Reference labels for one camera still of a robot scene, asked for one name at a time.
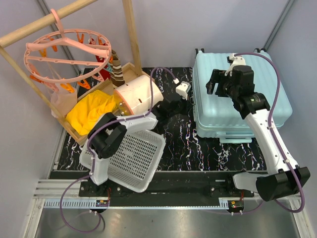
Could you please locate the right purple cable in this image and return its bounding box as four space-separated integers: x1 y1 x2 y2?
205 52 306 215

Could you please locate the aluminium rail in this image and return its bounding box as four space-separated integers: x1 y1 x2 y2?
35 178 241 198

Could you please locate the red hanging sock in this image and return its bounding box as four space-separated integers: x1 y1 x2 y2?
89 37 111 80

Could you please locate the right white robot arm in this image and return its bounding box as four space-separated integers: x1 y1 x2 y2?
206 65 310 201

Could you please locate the black marble pattern mat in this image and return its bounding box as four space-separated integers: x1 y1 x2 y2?
53 67 266 171

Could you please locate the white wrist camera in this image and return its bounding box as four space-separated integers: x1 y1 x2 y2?
227 53 246 67
175 81 191 100

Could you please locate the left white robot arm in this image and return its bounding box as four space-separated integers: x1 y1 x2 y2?
80 94 188 196

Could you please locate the purple cable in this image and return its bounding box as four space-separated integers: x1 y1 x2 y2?
58 66 180 234
205 52 306 215

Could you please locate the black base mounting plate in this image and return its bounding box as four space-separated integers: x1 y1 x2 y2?
79 171 254 207

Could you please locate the yellow cloth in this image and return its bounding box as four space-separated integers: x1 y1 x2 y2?
66 90 116 136

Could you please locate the translucent plastic bag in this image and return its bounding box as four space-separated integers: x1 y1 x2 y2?
50 83 77 117

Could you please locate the white perforated plastic basket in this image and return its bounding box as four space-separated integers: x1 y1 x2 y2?
91 130 165 193

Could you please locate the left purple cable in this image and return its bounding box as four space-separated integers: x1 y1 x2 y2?
58 66 180 234

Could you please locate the brown striped sock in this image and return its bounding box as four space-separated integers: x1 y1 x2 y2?
110 50 125 88

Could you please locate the pink round clip hanger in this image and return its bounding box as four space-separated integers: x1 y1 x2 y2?
23 9 112 84

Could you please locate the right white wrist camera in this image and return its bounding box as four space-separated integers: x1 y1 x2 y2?
227 53 246 67

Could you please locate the wooden clothes rack frame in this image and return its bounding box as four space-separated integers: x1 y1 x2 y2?
0 0 148 145

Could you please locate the pink toy washing machine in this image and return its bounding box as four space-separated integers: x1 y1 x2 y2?
113 75 163 116

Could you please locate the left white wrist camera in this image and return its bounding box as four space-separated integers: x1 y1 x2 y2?
175 81 191 100

